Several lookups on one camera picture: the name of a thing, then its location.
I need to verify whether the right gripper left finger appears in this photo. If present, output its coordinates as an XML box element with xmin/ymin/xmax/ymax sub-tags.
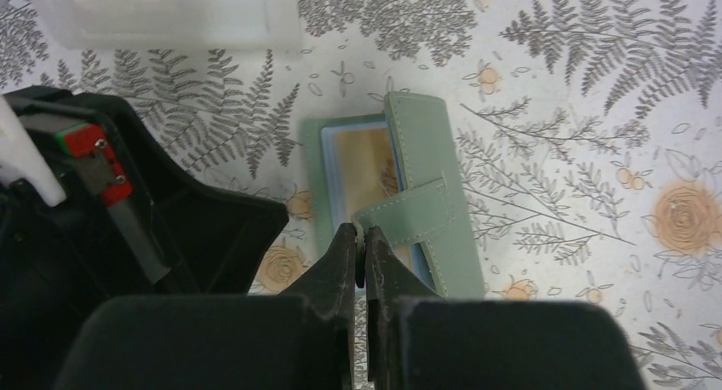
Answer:
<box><xmin>54</xmin><ymin>223</ymin><xmax>357</xmax><ymax>389</ymax></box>

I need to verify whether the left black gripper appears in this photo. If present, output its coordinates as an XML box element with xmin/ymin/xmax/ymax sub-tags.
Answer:
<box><xmin>1</xmin><ymin>86</ymin><xmax>289</xmax><ymax>389</ymax></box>

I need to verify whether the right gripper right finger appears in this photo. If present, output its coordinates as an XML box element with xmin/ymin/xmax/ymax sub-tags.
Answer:
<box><xmin>365</xmin><ymin>227</ymin><xmax>645</xmax><ymax>389</ymax></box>

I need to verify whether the green card holder wallet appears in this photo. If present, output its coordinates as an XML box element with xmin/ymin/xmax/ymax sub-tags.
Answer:
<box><xmin>300</xmin><ymin>91</ymin><xmax>484</xmax><ymax>299</ymax></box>

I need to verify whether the white plastic card box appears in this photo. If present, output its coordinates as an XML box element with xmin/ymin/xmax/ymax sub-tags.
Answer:
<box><xmin>30</xmin><ymin>0</ymin><xmax>302</xmax><ymax>51</ymax></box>

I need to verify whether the floral patterned table mat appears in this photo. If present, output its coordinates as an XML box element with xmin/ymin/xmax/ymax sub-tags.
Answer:
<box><xmin>1</xmin><ymin>0</ymin><xmax>721</xmax><ymax>389</ymax></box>

